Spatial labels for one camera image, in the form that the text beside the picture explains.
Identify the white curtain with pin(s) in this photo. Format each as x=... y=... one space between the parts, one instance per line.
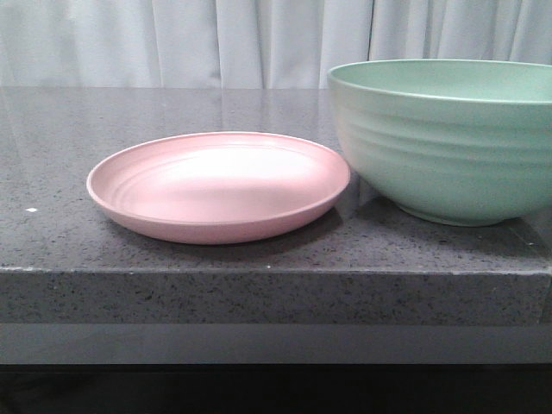
x=253 y=44

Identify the pink plate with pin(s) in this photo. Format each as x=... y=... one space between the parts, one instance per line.
x=218 y=187

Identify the green ribbed bowl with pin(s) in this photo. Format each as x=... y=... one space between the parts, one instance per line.
x=458 y=142

